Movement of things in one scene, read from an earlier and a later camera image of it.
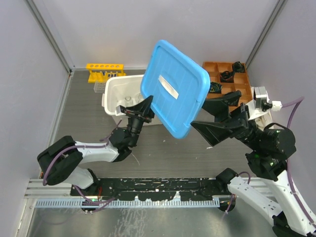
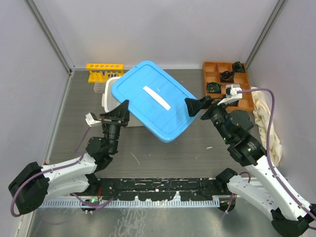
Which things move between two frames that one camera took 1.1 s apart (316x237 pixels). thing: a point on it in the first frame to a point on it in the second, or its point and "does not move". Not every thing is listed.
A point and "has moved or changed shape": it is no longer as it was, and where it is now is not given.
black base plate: x=152 y=189 does not move
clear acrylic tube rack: x=99 y=87 does not move
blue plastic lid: x=176 y=86 has moved or changed shape
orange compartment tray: x=241 y=83 does not move
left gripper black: x=144 y=108 to x=121 y=112
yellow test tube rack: x=101 y=72 does not move
